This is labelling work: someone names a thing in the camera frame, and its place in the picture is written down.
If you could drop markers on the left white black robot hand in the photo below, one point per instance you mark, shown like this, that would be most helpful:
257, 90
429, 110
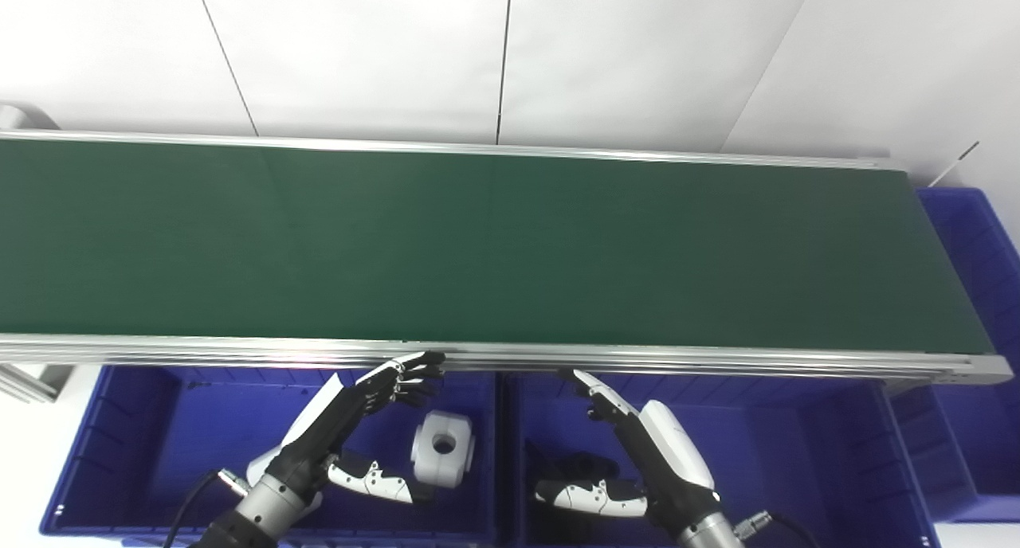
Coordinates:
319, 436

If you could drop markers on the green conveyor belt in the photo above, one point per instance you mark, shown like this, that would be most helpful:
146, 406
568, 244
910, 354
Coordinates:
478, 245

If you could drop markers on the black part in bin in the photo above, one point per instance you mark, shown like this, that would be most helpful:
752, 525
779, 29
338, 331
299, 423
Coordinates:
586, 464

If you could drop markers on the aluminium conveyor support leg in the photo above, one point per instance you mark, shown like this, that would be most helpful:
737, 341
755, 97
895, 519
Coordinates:
32, 381

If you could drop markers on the thin grey rod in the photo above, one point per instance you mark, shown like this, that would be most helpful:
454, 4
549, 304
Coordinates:
956, 162

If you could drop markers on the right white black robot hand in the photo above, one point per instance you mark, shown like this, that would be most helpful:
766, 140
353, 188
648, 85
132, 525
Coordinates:
673, 468

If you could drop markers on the blue plastic bin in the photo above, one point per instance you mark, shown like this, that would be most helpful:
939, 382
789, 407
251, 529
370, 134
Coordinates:
988, 293
159, 452
797, 468

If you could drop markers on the white cylindrical plastic part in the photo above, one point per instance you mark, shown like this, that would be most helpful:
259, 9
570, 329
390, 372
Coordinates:
430, 468

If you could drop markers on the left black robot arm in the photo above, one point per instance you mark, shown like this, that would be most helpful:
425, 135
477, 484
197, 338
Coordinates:
255, 516

